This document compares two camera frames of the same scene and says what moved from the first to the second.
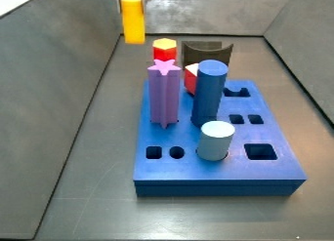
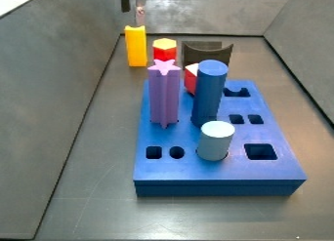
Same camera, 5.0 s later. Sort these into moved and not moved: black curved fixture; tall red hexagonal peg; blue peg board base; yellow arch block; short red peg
Moved: yellow arch block
Not moved: black curved fixture; short red peg; tall red hexagonal peg; blue peg board base
